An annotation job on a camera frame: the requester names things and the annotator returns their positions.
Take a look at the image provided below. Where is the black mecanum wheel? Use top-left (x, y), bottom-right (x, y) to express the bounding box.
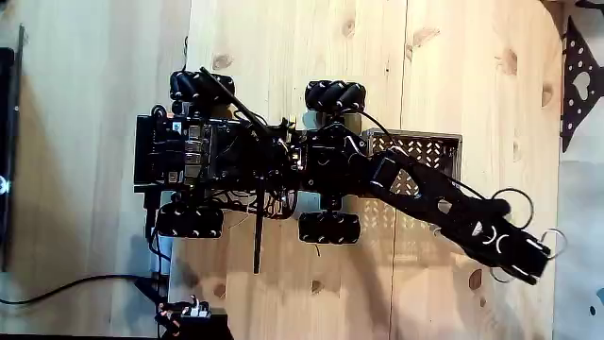
top-left (155, 202), bottom-right (225, 239)
top-left (169, 70), bottom-right (236, 106)
top-left (297, 212), bottom-right (362, 247)
top-left (304, 80), bottom-right (368, 115)

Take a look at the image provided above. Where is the black mobile robot chassis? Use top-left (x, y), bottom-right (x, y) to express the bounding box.
top-left (133, 104), bottom-right (369, 221)

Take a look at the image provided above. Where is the black cloth with heart holes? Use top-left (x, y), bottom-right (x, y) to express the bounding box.
top-left (560, 16), bottom-right (604, 154)

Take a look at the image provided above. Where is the black monitor edge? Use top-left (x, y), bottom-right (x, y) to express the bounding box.
top-left (0, 23), bottom-right (26, 273)

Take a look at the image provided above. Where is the black oval camera box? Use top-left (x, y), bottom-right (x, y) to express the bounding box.
top-left (470, 196), bottom-right (514, 221)

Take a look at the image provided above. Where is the black antenna rod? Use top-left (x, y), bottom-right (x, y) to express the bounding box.
top-left (199, 65), bottom-right (271, 137)
top-left (252, 186), bottom-right (266, 275)

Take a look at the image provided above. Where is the black power cable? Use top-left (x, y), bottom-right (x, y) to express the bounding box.
top-left (0, 272), bottom-right (166, 306)

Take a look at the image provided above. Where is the black perforated basket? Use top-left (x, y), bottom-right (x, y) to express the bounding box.
top-left (361, 127), bottom-right (462, 200)

